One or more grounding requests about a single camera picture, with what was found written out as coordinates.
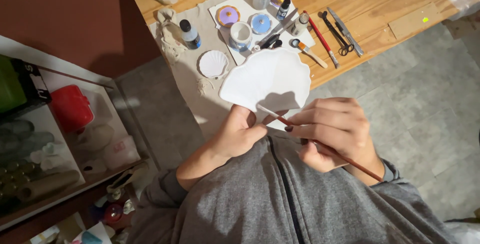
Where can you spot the black-capped blue-label paint bottle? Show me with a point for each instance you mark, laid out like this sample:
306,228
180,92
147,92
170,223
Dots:
190,34

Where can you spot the white paper sheet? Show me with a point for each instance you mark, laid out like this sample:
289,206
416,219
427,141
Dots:
245,9

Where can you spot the large white shell dish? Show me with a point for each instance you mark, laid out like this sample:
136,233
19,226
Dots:
262,79

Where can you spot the beige canvas cloth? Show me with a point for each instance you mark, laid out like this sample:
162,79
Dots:
187,75

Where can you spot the person's left hand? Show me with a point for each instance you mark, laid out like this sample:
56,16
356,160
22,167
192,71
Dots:
234,135

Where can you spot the metal palette knife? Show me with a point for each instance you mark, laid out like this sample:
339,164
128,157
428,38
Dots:
279,26

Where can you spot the blue round lid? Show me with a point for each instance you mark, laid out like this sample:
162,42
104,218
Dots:
260,23

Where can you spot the purple round lid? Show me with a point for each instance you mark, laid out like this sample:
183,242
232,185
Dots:
228,15

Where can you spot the metal tweezers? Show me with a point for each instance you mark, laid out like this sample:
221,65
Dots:
347,32

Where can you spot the grey zip hoodie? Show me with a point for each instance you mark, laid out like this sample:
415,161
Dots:
262,199

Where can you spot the small black-capped dropper bottle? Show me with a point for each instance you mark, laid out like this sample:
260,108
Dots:
283,9

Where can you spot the person's right hand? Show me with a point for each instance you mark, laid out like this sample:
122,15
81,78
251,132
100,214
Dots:
343,135

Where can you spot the crumpled beige rag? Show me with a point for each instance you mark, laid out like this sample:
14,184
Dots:
170,33

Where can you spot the cluttered storage shelf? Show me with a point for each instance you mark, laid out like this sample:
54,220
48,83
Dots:
71,109

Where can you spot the small white shell dish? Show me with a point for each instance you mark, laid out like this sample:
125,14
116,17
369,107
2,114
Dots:
213,63

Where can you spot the black scissors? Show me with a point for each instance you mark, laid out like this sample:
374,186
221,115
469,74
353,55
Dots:
335,33

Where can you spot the brown cardboard piece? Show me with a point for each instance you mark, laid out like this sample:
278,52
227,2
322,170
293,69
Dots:
412,20

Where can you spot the heap of craft supplies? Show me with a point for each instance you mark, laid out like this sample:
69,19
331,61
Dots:
101,221

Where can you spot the white jar with blue base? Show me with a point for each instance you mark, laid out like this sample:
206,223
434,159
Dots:
240,35

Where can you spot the small grey-capped bottle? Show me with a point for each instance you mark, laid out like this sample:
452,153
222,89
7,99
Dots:
300,24

